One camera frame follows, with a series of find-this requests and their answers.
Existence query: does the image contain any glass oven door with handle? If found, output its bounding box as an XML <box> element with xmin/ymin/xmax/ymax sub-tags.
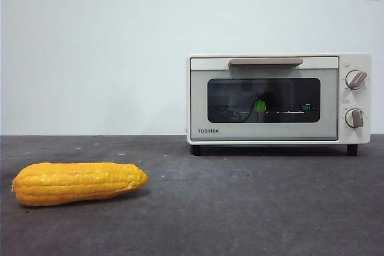
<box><xmin>190</xmin><ymin>56</ymin><xmax>340</xmax><ymax>142</ymax></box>

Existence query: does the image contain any purple eggplant with green stem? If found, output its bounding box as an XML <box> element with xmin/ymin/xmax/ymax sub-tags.
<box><xmin>253</xmin><ymin>92</ymin><xmax>278</xmax><ymax>115</ymax></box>

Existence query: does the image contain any cream oven knob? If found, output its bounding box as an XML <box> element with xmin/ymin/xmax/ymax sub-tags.
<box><xmin>344</xmin><ymin>70</ymin><xmax>368</xmax><ymax>91</ymax></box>
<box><xmin>344</xmin><ymin>107</ymin><xmax>365</xmax><ymax>128</ymax></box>

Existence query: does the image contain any cream toaster oven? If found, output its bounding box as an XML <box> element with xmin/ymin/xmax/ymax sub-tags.
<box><xmin>185</xmin><ymin>52</ymin><xmax>372</xmax><ymax>146</ymax></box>

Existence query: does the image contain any yellow corn cob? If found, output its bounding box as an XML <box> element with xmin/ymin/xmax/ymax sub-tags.
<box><xmin>11</xmin><ymin>162</ymin><xmax>149</xmax><ymax>207</ymax></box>

